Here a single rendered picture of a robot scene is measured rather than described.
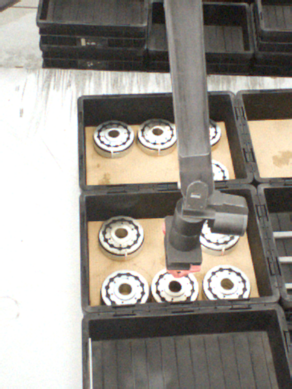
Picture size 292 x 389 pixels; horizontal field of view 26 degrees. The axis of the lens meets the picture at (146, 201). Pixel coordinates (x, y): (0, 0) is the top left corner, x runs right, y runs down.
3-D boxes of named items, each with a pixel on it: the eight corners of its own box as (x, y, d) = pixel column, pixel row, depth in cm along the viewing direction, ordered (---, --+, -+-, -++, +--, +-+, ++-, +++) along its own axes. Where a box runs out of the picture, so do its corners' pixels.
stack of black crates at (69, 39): (46, 111, 264) (34, 22, 227) (54, 61, 281) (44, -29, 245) (144, 115, 264) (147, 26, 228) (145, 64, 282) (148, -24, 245)
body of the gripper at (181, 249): (196, 220, 126) (202, 200, 119) (201, 267, 120) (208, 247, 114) (163, 220, 125) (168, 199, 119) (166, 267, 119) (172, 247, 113)
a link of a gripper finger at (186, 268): (192, 255, 130) (199, 232, 123) (195, 287, 127) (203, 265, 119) (159, 255, 130) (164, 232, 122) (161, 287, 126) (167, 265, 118)
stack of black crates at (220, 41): (144, 114, 265) (147, 49, 237) (145, 64, 282) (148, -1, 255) (240, 117, 265) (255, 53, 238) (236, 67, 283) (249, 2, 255)
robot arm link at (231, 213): (186, 157, 114) (188, 180, 106) (249, 163, 114) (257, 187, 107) (177, 214, 120) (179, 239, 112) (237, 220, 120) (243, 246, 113)
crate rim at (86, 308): (81, 318, 127) (80, 313, 125) (79, 197, 144) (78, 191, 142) (279, 307, 130) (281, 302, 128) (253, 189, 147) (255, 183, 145)
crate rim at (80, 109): (79, 197, 144) (78, 190, 142) (77, 102, 162) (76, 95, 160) (253, 189, 147) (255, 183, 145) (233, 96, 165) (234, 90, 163)
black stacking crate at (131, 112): (81, 219, 152) (79, 191, 143) (80, 128, 170) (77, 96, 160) (245, 212, 155) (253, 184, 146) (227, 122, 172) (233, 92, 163)
